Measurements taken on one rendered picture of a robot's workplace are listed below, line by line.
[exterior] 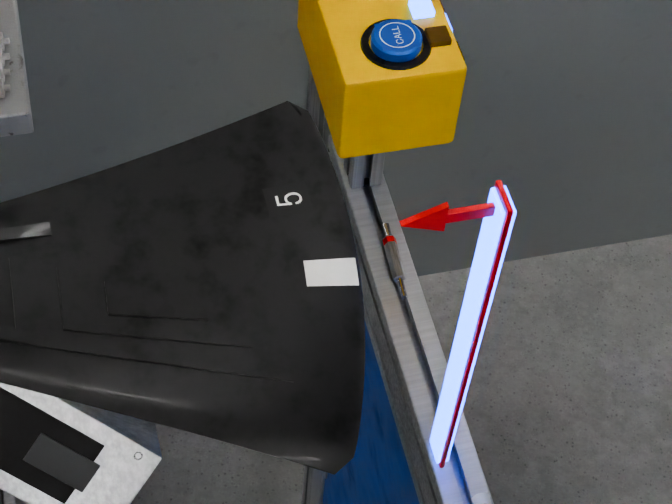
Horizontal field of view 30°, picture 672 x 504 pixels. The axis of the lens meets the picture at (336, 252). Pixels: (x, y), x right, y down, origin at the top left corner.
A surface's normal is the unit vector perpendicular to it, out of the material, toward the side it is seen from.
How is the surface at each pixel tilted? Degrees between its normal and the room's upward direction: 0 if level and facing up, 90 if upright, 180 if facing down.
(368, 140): 90
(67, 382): 19
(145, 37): 90
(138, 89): 90
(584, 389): 0
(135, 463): 50
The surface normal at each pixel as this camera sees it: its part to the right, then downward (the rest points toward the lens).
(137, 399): 0.30, -0.32
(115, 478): 0.22, 0.22
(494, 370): 0.05, -0.59
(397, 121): 0.23, 0.79
